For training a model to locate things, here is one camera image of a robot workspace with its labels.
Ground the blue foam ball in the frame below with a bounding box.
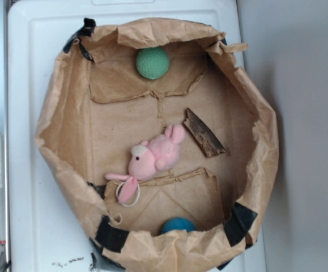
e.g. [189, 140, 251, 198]
[161, 218, 197, 234]

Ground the dark brown bark piece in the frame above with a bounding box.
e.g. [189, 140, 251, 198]
[184, 108, 226, 158]

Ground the pink plush bunny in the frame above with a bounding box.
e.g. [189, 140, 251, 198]
[105, 124, 186, 206]

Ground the green dimpled foam ball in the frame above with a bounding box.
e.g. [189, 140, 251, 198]
[136, 47, 170, 80]

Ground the brown paper bag tray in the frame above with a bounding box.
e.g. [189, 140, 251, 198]
[35, 18, 279, 271]

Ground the white string loop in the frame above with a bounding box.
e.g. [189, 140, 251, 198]
[115, 181, 141, 207]

